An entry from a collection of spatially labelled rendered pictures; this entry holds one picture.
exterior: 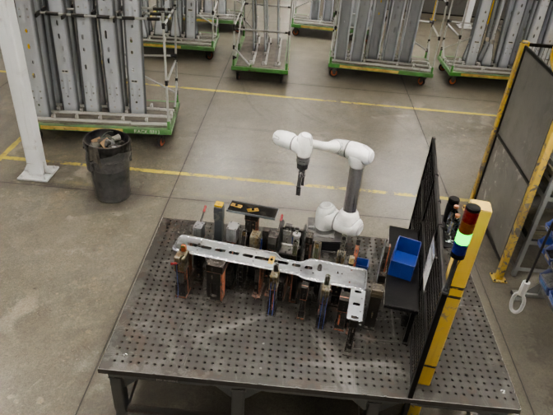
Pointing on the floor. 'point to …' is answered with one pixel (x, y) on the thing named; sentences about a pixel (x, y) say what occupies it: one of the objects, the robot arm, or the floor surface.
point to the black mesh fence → (424, 203)
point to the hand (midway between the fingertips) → (299, 188)
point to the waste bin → (109, 163)
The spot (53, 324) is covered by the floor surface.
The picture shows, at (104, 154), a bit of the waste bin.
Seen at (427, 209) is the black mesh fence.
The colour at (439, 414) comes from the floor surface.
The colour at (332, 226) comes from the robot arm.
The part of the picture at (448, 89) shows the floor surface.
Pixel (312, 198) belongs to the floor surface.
